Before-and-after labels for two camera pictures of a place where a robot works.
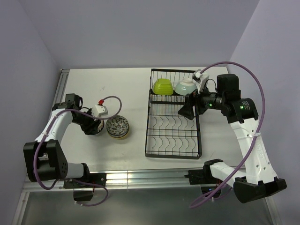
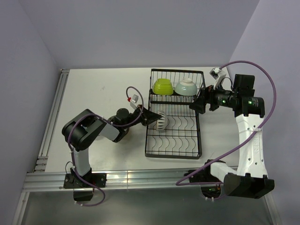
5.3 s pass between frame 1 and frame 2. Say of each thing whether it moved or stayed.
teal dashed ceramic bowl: stayed
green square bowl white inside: stayed
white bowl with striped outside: moved
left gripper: moved
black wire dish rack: stayed
